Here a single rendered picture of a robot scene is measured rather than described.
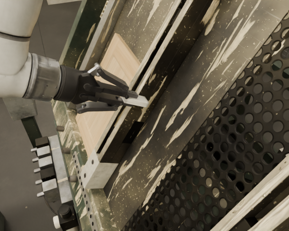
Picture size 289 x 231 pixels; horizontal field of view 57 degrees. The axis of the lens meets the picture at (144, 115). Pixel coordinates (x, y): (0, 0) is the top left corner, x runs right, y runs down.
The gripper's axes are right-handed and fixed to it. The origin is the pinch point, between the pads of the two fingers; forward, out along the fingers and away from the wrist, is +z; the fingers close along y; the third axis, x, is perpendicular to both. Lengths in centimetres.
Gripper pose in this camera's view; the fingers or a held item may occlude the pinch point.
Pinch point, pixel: (135, 99)
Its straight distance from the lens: 67.7
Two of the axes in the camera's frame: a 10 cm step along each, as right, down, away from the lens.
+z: 8.0, 1.5, 5.8
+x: -3.7, -6.3, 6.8
